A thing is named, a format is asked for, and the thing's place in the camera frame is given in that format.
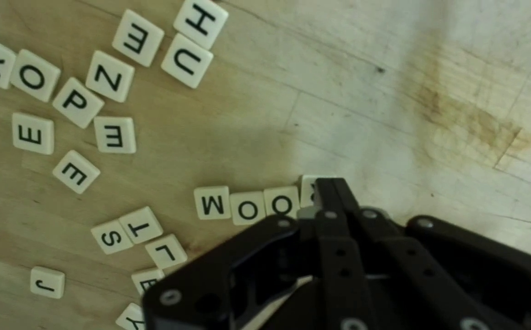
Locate cream letter E tile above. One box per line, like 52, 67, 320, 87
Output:
109, 8, 166, 70
10, 113, 56, 157
91, 116, 137, 157
49, 149, 102, 197

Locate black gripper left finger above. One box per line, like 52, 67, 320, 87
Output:
140, 177, 376, 330

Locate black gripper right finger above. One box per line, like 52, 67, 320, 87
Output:
334, 177, 531, 330

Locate cream letter T tile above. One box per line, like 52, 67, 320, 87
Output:
116, 206, 164, 246

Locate cream letter O tile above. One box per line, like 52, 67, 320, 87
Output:
8, 48, 61, 105
261, 186, 301, 221
228, 191, 268, 228

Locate cream letter J tile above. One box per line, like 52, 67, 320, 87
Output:
27, 265, 67, 301

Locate cream letter P tile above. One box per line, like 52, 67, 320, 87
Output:
50, 76, 105, 131

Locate cream letter M tile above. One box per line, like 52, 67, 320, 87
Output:
191, 186, 232, 223

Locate cream letter L tile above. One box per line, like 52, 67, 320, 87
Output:
142, 234, 190, 274

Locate cream letter Z tile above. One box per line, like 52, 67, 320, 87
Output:
83, 50, 137, 105

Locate cream letter H tile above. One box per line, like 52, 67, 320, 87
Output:
171, 0, 230, 52

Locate cream letter S tile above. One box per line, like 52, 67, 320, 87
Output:
89, 219, 135, 257

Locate cream letter U tile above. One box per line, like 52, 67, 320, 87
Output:
159, 34, 215, 92

